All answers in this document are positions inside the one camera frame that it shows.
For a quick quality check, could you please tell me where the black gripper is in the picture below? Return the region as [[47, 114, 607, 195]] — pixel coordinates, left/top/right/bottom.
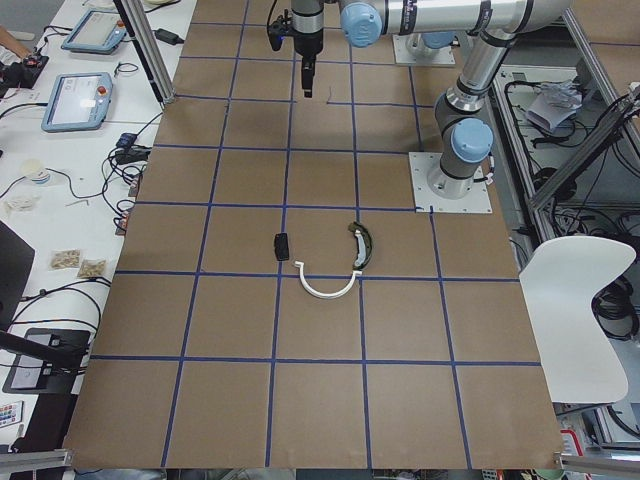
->
[[291, 0, 324, 98]]

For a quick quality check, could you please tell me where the black power adapter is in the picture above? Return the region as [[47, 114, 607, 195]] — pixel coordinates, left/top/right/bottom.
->
[[154, 28, 184, 45]]

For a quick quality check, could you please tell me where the far blue teach pendant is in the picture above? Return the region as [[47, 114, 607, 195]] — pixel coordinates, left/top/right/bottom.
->
[[61, 9, 127, 55]]

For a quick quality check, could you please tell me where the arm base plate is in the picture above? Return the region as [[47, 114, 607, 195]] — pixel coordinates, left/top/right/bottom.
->
[[393, 34, 456, 67], [409, 152, 493, 214]]

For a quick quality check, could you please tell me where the olive green brake shoe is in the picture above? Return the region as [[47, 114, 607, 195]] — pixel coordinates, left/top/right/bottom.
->
[[348, 221, 374, 271]]

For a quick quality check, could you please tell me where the near blue teach pendant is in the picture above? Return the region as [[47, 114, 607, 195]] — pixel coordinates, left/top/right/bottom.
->
[[41, 72, 113, 133]]

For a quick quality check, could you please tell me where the white plastic chair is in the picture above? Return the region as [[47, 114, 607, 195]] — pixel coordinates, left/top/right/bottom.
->
[[520, 236, 636, 404]]

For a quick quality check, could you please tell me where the white curved plastic bracket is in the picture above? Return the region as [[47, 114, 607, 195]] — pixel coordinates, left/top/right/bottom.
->
[[293, 261, 362, 300]]

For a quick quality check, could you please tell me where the small black plastic part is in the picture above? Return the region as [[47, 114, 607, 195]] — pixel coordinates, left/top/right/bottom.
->
[[274, 232, 290, 262]]

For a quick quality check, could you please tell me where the black monitor stand base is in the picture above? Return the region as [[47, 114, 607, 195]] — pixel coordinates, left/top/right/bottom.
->
[[1, 328, 90, 394]]

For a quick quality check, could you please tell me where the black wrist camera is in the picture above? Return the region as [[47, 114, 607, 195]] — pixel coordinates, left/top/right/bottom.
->
[[267, 9, 291, 52]]

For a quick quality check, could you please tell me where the blue teach pendant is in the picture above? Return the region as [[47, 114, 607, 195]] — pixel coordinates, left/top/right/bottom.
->
[[61, 9, 127, 55], [41, 72, 113, 133]]

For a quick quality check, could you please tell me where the aluminium frame post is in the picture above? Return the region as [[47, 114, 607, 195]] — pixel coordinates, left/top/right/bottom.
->
[[114, 0, 175, 105]]

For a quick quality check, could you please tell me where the bag of small parts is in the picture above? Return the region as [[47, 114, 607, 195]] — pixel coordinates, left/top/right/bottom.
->
[[49, 249, 82, 270]]

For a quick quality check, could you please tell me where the white paper cup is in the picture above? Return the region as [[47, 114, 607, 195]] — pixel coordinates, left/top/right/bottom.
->
[[21, 158, 51, 185]]

